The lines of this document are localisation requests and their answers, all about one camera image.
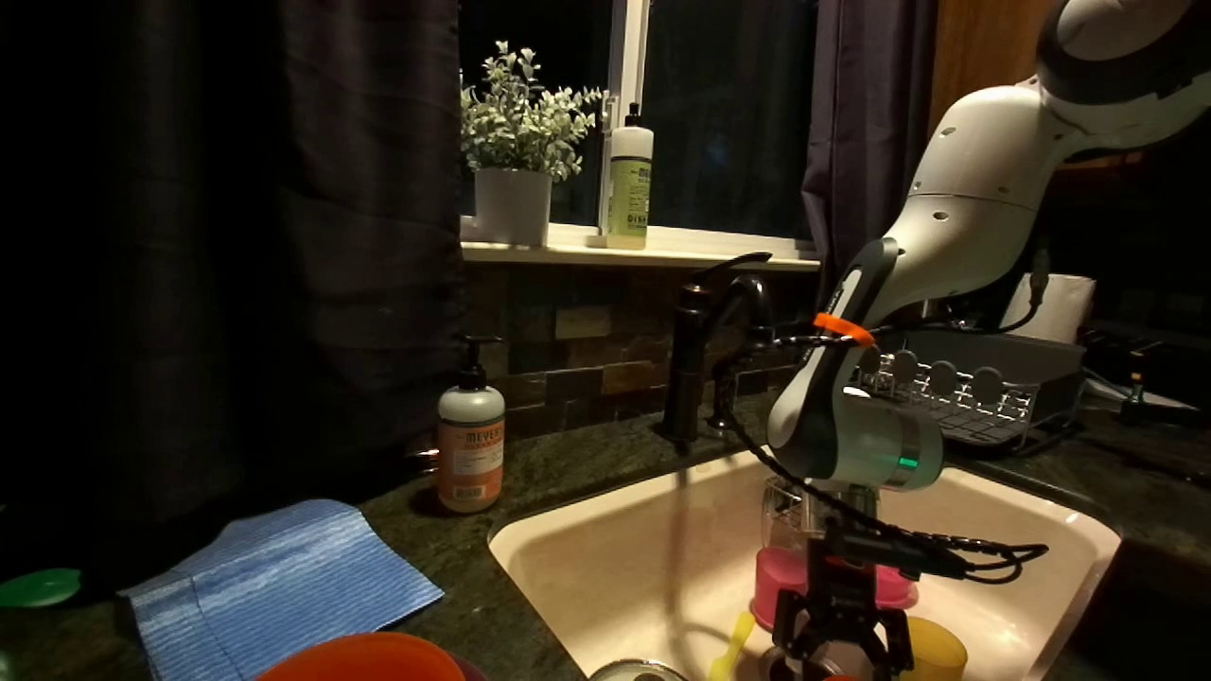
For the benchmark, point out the orange plastic bowl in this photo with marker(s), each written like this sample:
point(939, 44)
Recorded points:
point(365, 659)

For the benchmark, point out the large dark curtain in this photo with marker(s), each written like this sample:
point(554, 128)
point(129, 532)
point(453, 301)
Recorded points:
point(251, 249)

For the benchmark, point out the yellow plastic utensil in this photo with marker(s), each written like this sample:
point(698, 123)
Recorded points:
point(727, 647)

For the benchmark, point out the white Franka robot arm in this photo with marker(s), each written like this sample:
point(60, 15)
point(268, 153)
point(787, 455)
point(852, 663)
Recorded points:
point(987, 191)

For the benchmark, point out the pink plastic cup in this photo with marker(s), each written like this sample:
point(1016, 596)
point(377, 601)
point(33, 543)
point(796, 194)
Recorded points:
point(779, 578)

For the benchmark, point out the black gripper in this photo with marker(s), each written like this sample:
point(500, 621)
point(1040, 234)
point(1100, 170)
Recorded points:
point(842, 571)

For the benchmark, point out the white kitchen sink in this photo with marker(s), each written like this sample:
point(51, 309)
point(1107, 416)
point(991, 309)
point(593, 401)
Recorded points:
point(628, 554)

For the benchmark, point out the narrow dark curtain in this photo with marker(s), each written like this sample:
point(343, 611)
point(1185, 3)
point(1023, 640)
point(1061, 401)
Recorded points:
point(871, 126)

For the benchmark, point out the black kitchen faucet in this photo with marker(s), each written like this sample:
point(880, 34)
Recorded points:
point(688, 363)

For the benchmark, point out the blue cleaning cloth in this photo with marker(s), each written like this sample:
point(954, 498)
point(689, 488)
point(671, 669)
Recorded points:
point(278, 586)

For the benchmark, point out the green dish soap bottle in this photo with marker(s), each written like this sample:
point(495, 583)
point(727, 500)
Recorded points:
point(627, 184)

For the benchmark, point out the yellow plastic cup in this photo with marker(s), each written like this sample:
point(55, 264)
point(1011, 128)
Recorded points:
point(939, 647)

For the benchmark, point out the glass pot lid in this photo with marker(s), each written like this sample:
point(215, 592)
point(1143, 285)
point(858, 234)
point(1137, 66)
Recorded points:
point(628, 669)

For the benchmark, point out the potted plant white pot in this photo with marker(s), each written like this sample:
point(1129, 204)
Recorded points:
point(515, 191)

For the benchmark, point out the white window frame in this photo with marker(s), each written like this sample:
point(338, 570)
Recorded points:
point(628, 239)

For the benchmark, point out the orange label soap dispenser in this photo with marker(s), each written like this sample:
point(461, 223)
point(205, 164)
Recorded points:
point(470, 440)

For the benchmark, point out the green plastic lid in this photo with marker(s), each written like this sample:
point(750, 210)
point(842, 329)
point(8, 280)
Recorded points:
point(38, 586)

